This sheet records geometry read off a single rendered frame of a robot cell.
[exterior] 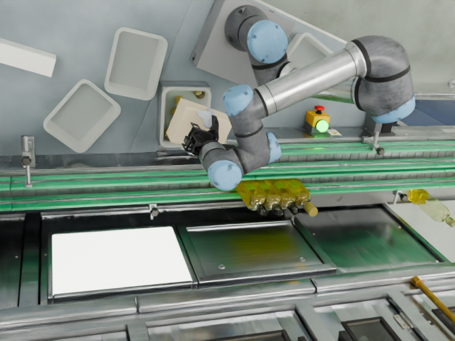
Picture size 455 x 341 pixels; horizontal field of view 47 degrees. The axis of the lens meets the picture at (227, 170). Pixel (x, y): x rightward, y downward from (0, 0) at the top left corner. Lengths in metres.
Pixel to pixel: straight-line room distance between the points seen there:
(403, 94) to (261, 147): 0.39
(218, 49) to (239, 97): 0.59
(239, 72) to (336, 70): 0.61
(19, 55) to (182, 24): 0.54
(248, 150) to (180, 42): 0.69
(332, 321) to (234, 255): 0.38
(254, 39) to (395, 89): 0.46
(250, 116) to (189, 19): 0.70
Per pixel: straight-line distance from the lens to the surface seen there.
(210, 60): 1.83
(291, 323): 1.61
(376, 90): 1.42
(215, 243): 1.82
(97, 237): 1.82
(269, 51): 1.63
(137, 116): 1.94
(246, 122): 1.27
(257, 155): 1.32
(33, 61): 1.81
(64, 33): 1.85
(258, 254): 1.79
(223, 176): 1.29
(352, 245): 2.02
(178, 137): 1.59
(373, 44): 1.36
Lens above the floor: 2.56
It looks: 59 degrees down
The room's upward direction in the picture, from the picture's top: 146 degrees clockwise
